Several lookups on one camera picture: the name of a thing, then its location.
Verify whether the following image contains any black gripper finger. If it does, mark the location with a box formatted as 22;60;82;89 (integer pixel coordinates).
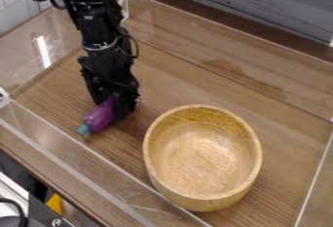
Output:
81;73;114;104
114;91;140;120

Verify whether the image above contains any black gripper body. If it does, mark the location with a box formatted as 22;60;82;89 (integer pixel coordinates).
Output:
77;44;138;93

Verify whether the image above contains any purple toy eggplant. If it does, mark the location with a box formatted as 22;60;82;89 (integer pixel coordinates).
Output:
77;95;116;135

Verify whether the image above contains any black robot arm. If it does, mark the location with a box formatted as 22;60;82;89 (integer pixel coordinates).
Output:
33;0;138;119

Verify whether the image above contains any brown wooden bowl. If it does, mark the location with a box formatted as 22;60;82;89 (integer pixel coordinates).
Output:
142;104;262;212

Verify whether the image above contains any yellow and black equipment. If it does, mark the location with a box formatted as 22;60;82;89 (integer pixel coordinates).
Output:
23;191;88;227

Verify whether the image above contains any clear acrylic tray wall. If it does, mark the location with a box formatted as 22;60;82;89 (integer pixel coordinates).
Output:
0;88;209;227

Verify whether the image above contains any black cable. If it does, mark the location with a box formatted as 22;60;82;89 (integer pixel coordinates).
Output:
0;197;29;227

